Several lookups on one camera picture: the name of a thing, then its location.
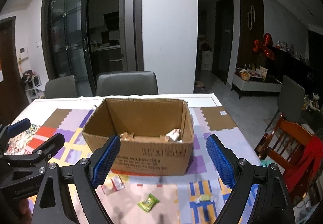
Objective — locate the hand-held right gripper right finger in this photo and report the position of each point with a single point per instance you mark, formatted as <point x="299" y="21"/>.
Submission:
<point x="219" y="161"/>

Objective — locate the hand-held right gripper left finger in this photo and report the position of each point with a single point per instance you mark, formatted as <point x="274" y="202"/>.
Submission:
<point x="106" y="161"/>

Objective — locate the dark sideboard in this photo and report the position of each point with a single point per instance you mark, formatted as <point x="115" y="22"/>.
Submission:
<point x="292" y="65"/>

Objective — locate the brown cardboard box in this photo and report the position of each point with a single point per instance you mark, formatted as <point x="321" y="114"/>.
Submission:
<point x="146" y="115"/>

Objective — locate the colourful patterned table mat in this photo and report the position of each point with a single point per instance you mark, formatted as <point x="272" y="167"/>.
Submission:
<point x="217" y="119"/>

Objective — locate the dark hallway door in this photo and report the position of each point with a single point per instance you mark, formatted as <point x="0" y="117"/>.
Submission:
<point x="222" y="42"/>

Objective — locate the floral cloth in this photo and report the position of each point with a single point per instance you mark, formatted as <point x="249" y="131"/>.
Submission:
<point x="25" y="135"/>

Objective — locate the pale green wrapped candy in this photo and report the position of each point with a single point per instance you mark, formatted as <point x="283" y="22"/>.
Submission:
<point x="204" y="198"/>

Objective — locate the orange wooden chair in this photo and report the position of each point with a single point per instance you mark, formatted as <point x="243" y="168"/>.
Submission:
<point x="295" y="129"/>

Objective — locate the white low cabinet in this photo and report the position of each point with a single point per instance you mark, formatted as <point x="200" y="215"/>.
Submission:
<point x="257" y="87"/>

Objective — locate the brown wooden door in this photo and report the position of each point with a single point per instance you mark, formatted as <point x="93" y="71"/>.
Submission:
<point x="10" y="87"/>

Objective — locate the white intercom panel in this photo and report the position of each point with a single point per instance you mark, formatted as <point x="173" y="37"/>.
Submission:
<point x="24" y="53"/>

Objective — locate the person's left hand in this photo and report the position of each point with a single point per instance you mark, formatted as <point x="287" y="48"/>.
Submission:
<point x="23" y="208"/>

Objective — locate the red cloth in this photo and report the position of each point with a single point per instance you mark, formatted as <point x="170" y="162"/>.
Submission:
<point x="306" y="158"/>

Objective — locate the green snack packet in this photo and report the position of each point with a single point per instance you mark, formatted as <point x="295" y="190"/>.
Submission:
<point x="148" y="203"/>

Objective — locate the black range hood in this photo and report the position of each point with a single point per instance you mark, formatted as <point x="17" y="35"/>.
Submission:
<point x="111" y="21"/>

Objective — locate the glass sliding door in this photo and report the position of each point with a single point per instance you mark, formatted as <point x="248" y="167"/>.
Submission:
<point x="68" y="37"/>

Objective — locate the kitchen counter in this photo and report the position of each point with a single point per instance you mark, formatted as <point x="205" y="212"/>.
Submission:
<point x="108" y="58"/>

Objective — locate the red foil balloons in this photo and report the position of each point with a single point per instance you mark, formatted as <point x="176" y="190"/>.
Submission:
<point x="265" y="46"/>

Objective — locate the grey dining chair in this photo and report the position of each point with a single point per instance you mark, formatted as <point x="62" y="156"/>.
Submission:
<point x="126" y="84"/>
<point x="290" y="97"/>
<point x="60" y="87"/>

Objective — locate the silver refrigerator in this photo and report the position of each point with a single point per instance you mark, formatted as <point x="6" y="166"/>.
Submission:
<point x="128" y="24"/>

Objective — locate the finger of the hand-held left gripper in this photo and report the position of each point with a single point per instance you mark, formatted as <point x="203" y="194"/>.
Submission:
<point x="19" y="126"/>
<point x="53" y="143"/>

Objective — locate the brown snack packet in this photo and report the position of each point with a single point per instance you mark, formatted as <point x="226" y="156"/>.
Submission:
<point x="126" y="136"/>

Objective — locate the red door poster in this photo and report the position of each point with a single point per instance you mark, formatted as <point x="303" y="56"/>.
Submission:
<point x="1" y="70"/>

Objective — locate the white shoe rack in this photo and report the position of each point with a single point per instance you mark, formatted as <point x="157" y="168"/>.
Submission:
<point x="34" y="85"/>

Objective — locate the small floor item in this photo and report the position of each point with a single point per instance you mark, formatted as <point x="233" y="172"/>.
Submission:
<point x="199" y="84"/>

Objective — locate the white red snack packet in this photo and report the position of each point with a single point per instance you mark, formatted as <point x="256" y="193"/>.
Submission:
<point x="117" y="183"/>

